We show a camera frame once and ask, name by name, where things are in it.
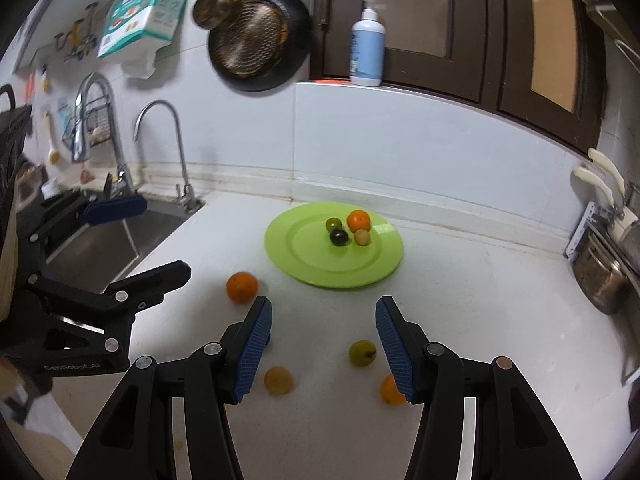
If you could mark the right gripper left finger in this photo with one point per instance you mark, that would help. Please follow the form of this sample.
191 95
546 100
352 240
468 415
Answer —
132 436

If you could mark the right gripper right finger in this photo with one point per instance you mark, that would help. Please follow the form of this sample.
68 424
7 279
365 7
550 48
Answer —
515 437

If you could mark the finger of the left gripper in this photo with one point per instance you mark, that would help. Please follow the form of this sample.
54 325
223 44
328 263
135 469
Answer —
144 290
59 217

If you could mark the orange kumquat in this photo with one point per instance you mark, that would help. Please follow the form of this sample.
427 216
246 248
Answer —
390 393

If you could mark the green small fruit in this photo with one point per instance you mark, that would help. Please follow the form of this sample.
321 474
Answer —
333 224

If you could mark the dark plum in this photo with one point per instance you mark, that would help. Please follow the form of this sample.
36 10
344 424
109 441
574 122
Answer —
339 238

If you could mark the tan small fruit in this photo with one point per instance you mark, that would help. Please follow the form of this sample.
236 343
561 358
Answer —
362 237

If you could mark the large orange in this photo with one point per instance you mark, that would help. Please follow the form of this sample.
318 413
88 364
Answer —
358 220

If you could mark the steel sink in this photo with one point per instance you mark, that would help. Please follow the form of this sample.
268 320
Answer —
95 256

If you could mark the pull-down chrome faucet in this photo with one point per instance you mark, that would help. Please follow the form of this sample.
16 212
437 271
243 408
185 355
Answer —
97 87

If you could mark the orange on counter left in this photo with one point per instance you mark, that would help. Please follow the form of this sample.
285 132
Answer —
242 287

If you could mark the green plate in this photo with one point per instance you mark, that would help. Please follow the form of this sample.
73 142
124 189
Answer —
333 245

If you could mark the steel pot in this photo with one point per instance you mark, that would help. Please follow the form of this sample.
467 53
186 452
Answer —
601 278

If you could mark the teal tissue package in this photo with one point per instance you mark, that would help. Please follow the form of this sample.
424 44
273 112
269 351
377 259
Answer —
134 30

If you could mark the brass strainer ladle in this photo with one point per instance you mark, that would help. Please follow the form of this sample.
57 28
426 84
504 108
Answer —
245 37

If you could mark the black frying pan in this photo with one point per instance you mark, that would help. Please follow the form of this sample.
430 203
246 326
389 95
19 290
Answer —
293 55

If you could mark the blue soap bottle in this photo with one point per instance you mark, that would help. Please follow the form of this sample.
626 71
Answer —
367 48

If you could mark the wire sink rack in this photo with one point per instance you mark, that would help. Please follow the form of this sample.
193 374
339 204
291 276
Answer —
97 127

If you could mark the cream handle lower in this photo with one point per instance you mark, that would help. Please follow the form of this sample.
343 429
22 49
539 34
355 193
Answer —
589 177

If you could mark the cream handle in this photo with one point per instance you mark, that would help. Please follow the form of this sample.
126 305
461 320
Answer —
589 177
608 166

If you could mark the cream handle upper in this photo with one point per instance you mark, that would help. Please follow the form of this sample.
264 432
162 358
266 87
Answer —
608 166

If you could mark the dark wooden window frame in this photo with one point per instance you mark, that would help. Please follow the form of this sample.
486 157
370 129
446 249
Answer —
538 62

